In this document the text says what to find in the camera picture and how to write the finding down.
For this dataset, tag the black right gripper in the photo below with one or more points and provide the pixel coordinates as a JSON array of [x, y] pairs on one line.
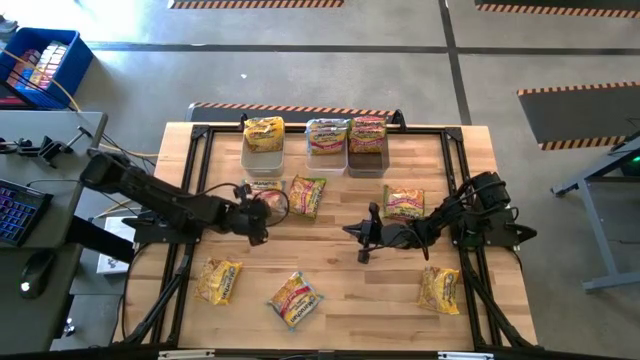
[[400, 235]]

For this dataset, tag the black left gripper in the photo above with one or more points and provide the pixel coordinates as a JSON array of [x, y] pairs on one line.
[[237, 217]]

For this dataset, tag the yellow chicken ramen pack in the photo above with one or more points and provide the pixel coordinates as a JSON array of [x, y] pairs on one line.
[[264, 122], [439, 290], [217, 281], [264, 140], [267, 186]]

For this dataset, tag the blue beef ramen pack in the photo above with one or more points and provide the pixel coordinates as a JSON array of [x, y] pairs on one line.
[[327, 140], [327, 123], [295, 302]]

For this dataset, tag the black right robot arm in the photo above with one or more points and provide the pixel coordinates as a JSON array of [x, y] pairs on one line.
[[480, 200]]

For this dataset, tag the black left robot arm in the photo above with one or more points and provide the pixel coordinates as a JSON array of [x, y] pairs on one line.
[[165, 200]]

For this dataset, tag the beige plastic bin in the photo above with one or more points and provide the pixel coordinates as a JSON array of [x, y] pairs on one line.
[[262, 165]]

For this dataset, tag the grey plastic bin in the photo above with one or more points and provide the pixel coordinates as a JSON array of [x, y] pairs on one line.
[[368, 167]]

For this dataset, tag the white plastic bin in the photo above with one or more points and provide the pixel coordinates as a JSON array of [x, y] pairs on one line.
[[327, 165]]

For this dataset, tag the hazard-striped black floor mat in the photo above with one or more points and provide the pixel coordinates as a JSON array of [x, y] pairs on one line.
[[300, 114], [575, 115], [250, 4], [550, 10]]

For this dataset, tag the white box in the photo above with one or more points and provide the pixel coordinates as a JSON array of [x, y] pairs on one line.
[[112, 265]]

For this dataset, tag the white strip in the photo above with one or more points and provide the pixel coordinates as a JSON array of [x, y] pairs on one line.
[[465, 356], [185, 354]]

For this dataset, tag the black bar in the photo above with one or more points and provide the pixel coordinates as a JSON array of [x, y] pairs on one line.
[[95, 237]]

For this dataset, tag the black desk clamp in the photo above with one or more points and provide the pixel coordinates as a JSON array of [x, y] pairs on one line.
[[50, 148]]

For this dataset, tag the grey metal table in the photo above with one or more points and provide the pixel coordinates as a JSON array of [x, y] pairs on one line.
[[596, 230]]

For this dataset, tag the black computer mouse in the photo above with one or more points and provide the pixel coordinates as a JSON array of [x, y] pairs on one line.
[[37, 272]]

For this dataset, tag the blue plastic crate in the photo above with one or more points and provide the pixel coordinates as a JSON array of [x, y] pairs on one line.
[[75, 65]]

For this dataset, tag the backlit black keyboard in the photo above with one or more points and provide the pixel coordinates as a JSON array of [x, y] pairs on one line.
[[20, 212]]

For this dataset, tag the colourful box stack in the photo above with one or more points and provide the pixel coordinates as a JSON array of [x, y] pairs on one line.
[[47, 62]]

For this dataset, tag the grey desk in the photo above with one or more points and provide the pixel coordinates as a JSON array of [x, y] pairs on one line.
[[15, 325]]

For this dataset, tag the black device green light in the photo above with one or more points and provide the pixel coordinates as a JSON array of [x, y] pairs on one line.
[[632, 167]]

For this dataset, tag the black aluminium table frame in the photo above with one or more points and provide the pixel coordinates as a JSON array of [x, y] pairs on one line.
[[200, 132]]

